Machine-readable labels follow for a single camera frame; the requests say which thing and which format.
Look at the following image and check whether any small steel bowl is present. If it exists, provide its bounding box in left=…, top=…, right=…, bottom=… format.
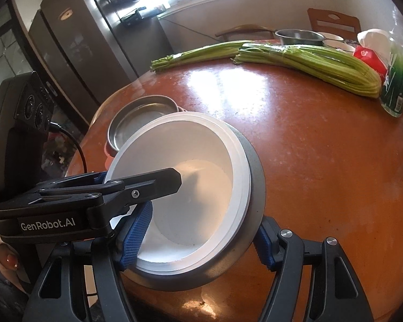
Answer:
left=275, top=29, right=325, bottom=46

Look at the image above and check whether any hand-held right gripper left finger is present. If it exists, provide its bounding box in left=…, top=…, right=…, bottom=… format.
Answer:
left=27, top=201, right=155, bottom=322

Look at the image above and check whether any black cable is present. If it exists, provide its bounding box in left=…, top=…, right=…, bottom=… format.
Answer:
left=49, top=122, right=88, bottom=177

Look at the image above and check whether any clear green-label plastic bottle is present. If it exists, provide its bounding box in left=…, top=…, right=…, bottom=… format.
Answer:
left=379, top=35, right=403, bottom=118

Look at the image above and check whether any dark refrigerator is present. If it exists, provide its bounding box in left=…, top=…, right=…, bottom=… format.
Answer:
left=12, top=0, right=175, bottom=125

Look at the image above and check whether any red patterned cloth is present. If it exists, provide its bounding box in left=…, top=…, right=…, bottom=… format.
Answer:
left=49, top=131, right=88, bottom=175

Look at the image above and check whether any round steel pan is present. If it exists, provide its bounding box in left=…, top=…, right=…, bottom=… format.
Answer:
left=107, top=96, right=180, bottom=153

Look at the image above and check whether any large steel bowl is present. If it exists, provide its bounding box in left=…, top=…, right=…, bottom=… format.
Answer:
left=121, top=122, right=266, bottom=291

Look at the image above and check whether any thin celery bunch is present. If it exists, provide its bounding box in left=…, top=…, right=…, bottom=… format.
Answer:
left=150, top=40, right=256, bottom=72

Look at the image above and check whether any red packet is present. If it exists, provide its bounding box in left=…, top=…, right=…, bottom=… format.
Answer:
left=352, top=46, right=388, bottom=78

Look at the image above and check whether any white ceramic bowl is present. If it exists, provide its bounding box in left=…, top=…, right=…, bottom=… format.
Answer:
left=322, top=33, right=345, bottom=48

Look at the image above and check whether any white plastic bag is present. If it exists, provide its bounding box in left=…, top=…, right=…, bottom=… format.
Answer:
left=357, top=28, right=395, bottom=61

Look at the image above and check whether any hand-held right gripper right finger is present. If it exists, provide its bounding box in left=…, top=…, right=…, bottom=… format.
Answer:
left=253, top=216, right=375, bottom=322

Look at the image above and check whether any brown wooden chair with cutout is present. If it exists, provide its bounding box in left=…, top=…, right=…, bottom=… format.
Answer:
left=307, top=8, right=361, bottom=41

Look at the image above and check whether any person's left hand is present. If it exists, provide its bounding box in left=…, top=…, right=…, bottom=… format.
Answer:
left=0, top=243, right=21, bottom=273

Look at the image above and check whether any thick celery bunch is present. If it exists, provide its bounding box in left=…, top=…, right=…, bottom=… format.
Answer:
left=233, top=43, right=382, bottom=98

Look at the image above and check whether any person's padded clothing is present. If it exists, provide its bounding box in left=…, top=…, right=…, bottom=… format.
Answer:
left=0, top=268, right=37, bottom=322

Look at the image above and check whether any pink plastic plate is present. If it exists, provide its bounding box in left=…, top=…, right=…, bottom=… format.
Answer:
left=103, top=102, right=189, bottom=160

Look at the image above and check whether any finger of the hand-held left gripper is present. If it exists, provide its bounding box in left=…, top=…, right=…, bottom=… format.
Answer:
left=35, top=171, right=128, bottom=192
left=34, top=167, right=183, bottom=230

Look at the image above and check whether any black fridge side rack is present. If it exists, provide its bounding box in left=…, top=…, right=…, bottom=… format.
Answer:
left=121, top=7, right=148, bottom=27

